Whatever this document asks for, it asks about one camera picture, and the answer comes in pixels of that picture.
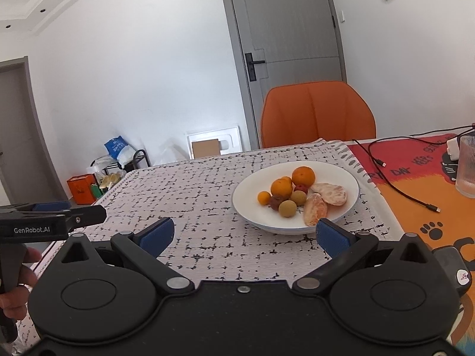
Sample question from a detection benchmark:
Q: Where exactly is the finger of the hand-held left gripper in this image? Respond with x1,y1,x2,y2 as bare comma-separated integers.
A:
0,201,72,214
61,205,107,228

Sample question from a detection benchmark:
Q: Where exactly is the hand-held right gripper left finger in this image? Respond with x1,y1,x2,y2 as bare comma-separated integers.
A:
56,217,194,298

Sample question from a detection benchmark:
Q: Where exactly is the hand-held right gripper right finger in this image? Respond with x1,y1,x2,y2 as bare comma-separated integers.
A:
292,218,440,298

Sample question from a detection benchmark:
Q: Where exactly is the pale peeled citrus piece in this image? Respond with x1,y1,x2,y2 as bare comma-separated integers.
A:
311,183,348,207

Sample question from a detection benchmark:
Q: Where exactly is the orange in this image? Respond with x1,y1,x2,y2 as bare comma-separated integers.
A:
270,177,294,198
292,166,316,187

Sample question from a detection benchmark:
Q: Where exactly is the white plate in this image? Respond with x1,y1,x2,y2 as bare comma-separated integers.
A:
232,160,361,235

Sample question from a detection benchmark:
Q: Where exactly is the person's left hand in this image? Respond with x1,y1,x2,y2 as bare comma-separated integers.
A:
0,248,42,321

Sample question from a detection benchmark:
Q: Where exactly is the orange paper bag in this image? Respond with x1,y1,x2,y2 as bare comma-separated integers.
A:
67,174,94,205

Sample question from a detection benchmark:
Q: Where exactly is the orange peeled citrus piece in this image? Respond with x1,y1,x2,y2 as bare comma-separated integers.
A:
303,193,329,228

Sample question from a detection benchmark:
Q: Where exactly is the pair of yellow slippers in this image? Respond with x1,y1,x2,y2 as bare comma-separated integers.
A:
99,172,125,190

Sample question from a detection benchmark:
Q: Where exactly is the patterned white tablecloth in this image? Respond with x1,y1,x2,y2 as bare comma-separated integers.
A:
15,139,401,356

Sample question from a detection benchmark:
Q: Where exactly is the blue and white bag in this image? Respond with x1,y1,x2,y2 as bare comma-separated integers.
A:
104,135,135,167

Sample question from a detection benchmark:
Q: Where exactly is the black shoe rack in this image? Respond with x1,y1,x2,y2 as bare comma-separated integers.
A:
91,149,151,179

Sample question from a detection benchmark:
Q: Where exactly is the grey side door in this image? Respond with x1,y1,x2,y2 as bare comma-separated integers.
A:
0,56,69,206

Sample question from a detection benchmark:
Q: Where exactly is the red and orange printed mat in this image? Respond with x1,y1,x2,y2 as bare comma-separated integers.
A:
347,133,475,356

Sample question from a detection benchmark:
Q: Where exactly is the brown cardboard sheet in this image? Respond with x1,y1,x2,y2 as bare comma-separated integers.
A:
191,138,221,160

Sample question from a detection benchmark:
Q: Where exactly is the black box with round sticker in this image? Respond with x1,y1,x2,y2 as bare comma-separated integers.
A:
434,247,473,297

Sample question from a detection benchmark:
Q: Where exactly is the orange chair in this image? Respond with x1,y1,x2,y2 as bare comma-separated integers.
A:
260,81,376,149

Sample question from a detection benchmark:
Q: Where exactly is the white framed board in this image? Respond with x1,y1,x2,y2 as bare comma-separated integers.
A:
184,126,242,160

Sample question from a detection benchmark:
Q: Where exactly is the white charger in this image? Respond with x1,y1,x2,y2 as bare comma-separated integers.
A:
446,136,463,162

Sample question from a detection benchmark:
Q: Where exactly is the ribbed clear glass cup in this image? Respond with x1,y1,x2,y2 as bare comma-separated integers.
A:
456,135,475,198

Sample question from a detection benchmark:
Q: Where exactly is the black cable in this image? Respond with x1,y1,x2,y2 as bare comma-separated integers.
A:
368,123,475,168
352,139,441,214

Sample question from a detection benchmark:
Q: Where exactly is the black door handle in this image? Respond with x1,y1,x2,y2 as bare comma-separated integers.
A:
245,53,265,82

